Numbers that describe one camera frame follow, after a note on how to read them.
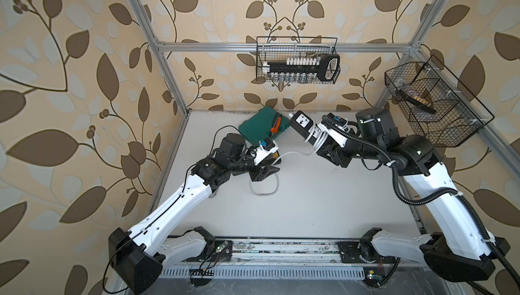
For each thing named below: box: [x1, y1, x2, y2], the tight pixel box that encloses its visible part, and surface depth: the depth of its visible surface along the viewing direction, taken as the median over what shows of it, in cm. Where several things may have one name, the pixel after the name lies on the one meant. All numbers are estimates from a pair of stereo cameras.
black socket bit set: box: [262, 53, 341, 83], surface depth 87 cm
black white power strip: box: [289, 110, 324, 147], surface depth 61 cm
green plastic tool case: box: [239, 106, 290, 146], surface depth 110 cm
